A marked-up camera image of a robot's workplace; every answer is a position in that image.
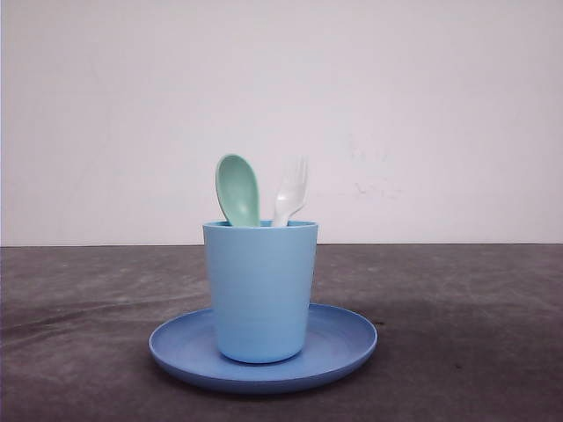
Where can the white plastic fork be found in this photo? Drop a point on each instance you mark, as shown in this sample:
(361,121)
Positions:
(291,195)

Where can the mint green plastic spoon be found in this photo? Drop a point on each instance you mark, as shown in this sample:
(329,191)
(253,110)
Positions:
(237,191)

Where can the light blue plastic cup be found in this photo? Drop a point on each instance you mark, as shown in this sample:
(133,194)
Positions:
(260,281)

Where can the blue plastic plate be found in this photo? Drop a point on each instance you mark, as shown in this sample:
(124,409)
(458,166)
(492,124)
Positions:
(338,341)

